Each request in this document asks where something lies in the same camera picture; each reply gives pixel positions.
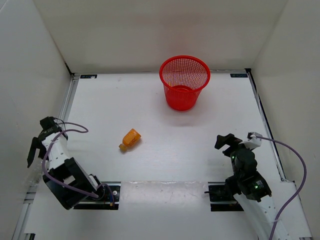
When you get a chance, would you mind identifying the clear bottle blue cap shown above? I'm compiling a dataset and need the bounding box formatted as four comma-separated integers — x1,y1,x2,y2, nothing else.
25,158,43,187

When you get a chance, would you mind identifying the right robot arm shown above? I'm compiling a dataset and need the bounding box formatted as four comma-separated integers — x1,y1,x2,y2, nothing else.
214,132,307,240

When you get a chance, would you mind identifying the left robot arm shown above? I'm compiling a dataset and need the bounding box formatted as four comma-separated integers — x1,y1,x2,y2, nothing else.
27,116,105,210

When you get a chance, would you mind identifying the red mesh plastic bin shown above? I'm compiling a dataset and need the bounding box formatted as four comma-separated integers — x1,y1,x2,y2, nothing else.
159,55,211,112

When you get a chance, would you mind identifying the orange plastic bottle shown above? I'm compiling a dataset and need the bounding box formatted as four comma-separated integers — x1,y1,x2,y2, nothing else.
118,128,142,152

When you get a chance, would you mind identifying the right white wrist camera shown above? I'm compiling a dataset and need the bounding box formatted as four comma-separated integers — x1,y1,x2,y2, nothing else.
241,132,262,151

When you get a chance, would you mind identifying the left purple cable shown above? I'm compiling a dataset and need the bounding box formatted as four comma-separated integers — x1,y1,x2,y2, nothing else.
41,122,116,201

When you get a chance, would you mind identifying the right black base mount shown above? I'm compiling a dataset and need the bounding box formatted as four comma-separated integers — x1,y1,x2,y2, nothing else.
204,182,244,212

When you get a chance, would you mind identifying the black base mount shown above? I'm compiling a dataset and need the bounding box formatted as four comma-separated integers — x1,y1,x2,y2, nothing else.
73,182,121,211
204,182,244,212

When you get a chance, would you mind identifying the left aluminium frame rail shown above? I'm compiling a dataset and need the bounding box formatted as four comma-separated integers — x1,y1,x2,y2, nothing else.
11,73,79,240

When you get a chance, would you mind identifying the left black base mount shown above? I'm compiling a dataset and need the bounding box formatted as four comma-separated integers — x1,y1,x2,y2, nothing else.
73,182,121,211

